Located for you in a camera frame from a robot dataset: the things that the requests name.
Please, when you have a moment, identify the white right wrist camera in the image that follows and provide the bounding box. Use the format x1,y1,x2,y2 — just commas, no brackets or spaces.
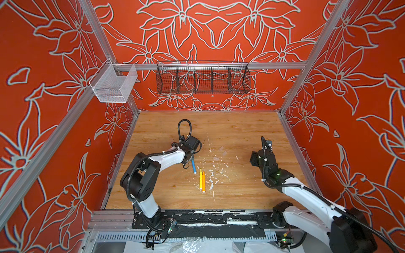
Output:
261,136,272,152

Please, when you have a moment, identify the black wire basket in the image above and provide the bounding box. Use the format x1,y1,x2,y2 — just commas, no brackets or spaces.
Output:
156,61,251,95

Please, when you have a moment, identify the yellow marker pen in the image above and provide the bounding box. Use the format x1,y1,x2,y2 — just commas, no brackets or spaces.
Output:
199,169,203,191

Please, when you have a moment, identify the white mesh basket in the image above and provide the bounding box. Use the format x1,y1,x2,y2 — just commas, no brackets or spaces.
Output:
89,58,138,103

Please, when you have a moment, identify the aluminium frame rail right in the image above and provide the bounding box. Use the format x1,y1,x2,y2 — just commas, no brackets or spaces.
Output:
278,0,350,116

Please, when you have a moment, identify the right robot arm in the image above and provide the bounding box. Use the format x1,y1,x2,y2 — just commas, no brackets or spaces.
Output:
250,137,398,253

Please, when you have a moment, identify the aluminium frame rail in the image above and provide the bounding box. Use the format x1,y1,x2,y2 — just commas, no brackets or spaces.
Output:
113,62,307,71
1,1,117,226
278,0,350,116

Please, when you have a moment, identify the aluminium frame rail back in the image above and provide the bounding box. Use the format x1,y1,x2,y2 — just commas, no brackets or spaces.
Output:
113,62,307,71

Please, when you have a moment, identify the orange marker pen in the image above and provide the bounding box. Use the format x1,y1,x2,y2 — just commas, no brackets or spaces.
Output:
201,171,206,193

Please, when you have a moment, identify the aluminium frame rail left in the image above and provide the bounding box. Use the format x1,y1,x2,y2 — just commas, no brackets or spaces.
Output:
1,1,117,226

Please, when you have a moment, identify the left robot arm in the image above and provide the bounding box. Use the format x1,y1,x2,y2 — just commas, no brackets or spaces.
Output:
120,119,202,232

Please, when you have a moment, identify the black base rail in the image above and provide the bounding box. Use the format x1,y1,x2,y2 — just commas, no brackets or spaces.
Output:
94,209,301,242

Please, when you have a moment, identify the blue marker pen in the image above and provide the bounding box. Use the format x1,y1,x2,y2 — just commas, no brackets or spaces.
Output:
192,159,197,174

